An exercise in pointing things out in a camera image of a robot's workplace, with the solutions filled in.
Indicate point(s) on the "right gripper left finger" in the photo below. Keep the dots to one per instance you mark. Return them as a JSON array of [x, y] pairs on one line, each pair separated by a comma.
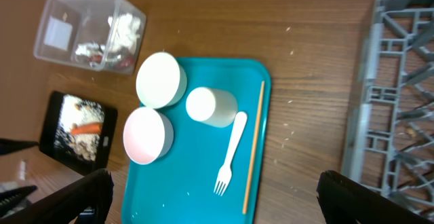
[[87, 200]]

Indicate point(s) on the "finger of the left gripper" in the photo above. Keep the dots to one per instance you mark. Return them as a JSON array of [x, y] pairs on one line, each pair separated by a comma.
[[8, 146], [11, 198]]

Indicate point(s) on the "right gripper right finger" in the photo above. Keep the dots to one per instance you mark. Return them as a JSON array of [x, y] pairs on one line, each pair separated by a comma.
[[344, 201]]

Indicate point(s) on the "orange carrot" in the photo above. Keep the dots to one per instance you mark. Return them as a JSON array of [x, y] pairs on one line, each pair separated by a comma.
[[92, 128]]

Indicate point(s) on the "pink bowl with nuts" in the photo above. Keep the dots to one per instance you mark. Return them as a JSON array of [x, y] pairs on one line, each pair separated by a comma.
[[147, 135]]

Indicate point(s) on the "wooden chopstick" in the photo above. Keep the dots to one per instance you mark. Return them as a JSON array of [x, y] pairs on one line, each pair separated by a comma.
[[253, 149]]

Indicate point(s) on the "white plastic fork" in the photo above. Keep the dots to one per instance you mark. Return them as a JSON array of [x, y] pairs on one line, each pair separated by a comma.
[[225, 173]]

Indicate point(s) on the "white bowl with crumbs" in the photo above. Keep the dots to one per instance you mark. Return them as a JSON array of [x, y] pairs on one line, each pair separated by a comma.
[[161, 81]]

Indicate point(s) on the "red snack wrapper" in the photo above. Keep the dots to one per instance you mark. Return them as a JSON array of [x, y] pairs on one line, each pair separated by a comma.
[[101, 60]]

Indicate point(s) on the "white paper cup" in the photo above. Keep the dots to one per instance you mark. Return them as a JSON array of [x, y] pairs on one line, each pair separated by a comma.
[[211, 106]]

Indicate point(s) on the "white napkin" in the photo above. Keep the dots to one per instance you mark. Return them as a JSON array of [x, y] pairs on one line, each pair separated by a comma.
[[124, 41]]

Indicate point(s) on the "black waste tray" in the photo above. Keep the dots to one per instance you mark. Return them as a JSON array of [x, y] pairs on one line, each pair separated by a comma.
[[66, 155]]

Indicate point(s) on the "grey dishwasher rack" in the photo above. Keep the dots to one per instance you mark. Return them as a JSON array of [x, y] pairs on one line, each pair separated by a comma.
[[389, 139]]

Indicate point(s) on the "spilled rice grains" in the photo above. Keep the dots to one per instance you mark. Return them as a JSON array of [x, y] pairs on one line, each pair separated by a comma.
[[61, 136]]

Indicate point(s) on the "teal serving tray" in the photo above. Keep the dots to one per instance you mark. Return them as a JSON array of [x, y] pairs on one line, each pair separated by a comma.
[[179, 187]]

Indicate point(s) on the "clear plastic bin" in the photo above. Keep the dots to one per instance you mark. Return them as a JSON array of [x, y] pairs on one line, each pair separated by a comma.
[[66, 23]]

